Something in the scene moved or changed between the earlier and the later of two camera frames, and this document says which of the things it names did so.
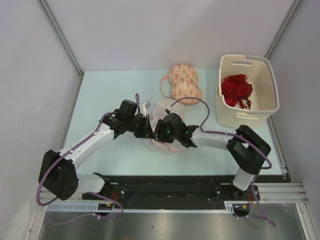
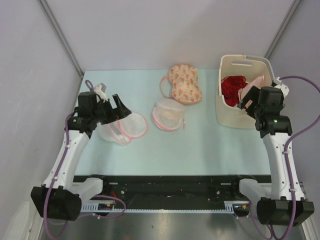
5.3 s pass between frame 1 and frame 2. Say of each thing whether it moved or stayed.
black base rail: stayed
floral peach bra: stayed
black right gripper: moved
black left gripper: moved
